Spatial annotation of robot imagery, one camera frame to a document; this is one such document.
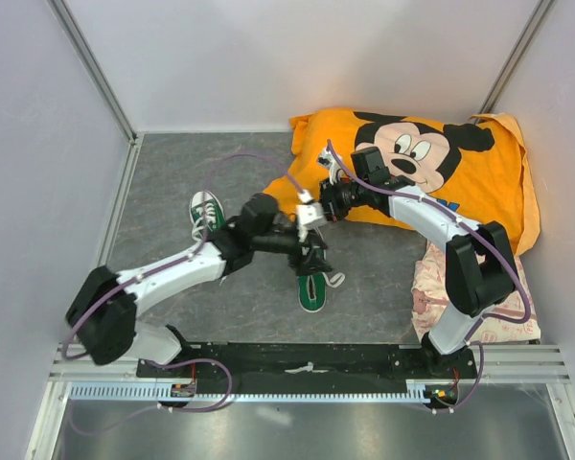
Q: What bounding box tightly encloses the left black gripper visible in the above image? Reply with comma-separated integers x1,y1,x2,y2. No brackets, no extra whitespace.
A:
251,224,331,276

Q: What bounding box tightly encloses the green sneaker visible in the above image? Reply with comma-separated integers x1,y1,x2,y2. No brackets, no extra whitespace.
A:
298,272,327,313
189,191,225,242

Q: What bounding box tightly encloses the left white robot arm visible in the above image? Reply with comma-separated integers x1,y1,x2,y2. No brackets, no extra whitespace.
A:
65,193,332,377

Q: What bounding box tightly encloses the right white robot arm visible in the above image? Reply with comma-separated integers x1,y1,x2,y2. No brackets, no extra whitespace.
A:
317,146,522,378

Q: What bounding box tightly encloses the orange Mickey Mouse pillow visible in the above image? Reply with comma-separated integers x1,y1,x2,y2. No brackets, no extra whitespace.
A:
264,108,541,255

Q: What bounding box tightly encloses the pink patterned cloth bag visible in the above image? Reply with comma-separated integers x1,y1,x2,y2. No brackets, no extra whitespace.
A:
409,241,542,344

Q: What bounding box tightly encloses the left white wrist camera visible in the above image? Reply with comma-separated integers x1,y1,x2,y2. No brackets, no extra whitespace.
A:
296,190,327,242

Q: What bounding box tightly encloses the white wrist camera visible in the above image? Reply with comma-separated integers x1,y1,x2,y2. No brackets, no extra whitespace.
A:
296,190,327,242
317,148,340,184

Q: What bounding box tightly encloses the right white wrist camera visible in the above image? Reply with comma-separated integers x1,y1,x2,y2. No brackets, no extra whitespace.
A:
317,148,340,184

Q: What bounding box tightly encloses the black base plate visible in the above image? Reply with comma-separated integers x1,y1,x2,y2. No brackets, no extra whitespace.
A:
135,340,480,396

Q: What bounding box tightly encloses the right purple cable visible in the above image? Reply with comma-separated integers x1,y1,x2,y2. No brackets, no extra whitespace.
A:
325,138,533,416

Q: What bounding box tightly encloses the right aluminium corner post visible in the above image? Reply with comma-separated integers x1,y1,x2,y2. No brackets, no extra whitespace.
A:
479,0,557,113

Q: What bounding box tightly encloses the aluminium corner post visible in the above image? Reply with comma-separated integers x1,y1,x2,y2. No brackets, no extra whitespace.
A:
479,0,557,113
47,0,138,144

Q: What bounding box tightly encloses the aluminium frame rail front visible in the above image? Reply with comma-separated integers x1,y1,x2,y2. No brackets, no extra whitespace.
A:
48,344,570,383

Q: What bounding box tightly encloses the white slotted cable duct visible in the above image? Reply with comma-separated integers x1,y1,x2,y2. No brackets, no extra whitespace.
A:
69,378,480,403

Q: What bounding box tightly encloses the left aluminium corner post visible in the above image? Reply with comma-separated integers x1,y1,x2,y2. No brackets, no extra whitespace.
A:
47,0,138,144

